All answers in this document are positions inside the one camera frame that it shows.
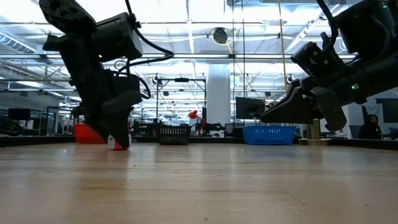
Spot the black computer monitor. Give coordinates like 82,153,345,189
375,98,398,124
7,108,31,121
235,96,266,121

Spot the white square pillar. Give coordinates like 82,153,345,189
206,63,231,125

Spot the blue plastic basket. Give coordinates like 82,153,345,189
242,125,297,146

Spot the black plastic basket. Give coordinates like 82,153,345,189
157,124,193,146

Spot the black aluminium table frame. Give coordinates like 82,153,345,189
0,135,398,151

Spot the red articulated desk lamp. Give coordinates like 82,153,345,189
188,110,208,135

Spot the person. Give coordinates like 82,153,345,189
358,114,383,140

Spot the yellow cable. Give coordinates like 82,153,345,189
277,0,294,94

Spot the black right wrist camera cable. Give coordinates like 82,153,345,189
315,0,340,47

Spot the black ceiling cable reel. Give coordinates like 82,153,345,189
212,27,229,45

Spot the pink wall charger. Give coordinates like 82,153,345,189
107,133,133,151

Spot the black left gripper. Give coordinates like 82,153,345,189
70,67,144,149

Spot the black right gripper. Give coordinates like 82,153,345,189
260,70,371,132

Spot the red plastic basket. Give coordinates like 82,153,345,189
73,123,108,144

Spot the black metal rack frame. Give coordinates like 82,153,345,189
46,106,75,135

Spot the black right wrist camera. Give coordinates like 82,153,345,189
290,30,348,85

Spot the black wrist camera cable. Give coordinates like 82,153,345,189
315,0,340,47
118,0,175,77

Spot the black left wrist camera cable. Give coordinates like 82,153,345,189
118,0,175,77

